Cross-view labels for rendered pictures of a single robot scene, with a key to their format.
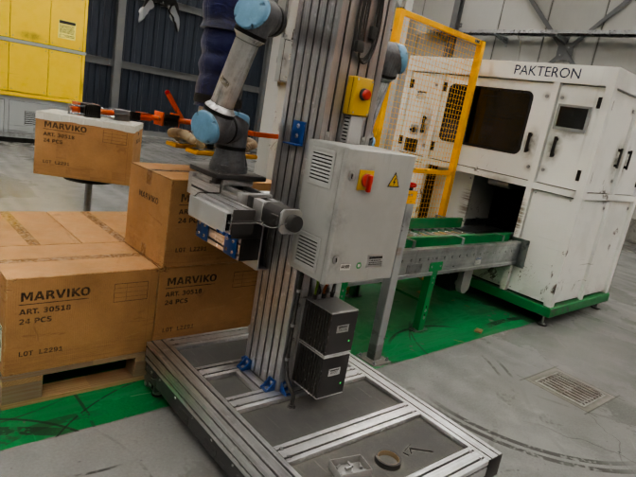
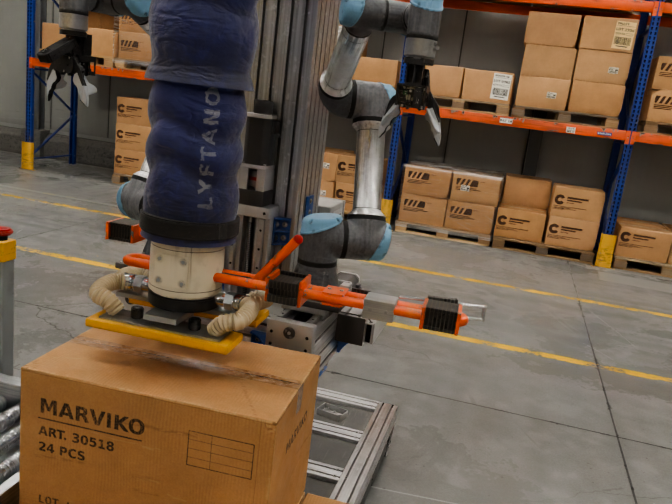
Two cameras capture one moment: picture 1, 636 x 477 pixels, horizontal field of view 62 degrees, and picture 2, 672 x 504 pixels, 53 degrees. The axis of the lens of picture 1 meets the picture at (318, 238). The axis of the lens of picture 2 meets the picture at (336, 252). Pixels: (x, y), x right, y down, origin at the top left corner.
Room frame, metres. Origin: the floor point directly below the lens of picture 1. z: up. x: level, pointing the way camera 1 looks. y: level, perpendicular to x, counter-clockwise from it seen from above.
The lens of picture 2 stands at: (3.14, 2.03, 1.62)
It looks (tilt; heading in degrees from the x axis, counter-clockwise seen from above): 13 degrees down; 236
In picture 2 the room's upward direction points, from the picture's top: 7 degrees clockwise
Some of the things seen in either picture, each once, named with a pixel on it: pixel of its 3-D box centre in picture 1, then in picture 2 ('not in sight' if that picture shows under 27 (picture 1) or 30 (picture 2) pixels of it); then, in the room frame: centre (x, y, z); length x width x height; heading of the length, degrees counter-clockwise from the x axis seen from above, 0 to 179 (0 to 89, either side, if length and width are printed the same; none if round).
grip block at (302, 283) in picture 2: (167, 118); (288, 287); (2.40, 0.76, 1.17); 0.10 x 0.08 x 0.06; 45
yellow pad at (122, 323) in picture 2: (202, 143); (165, 323); (2.64, 0.65, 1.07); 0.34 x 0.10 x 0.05; 135
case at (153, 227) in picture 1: (203, 212); (178, 434); (2.57, 0.58, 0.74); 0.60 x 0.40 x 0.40; 135
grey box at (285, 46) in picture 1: (290, 61); not in sight; (3.99, 0.41, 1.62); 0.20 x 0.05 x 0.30; 134
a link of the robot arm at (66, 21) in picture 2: not in sight; (72, 23); (2.72, -0.01, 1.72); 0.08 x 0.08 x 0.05
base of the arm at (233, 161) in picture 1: (229, 157); (315, 274); (2.10, 0.40, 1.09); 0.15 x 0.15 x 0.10
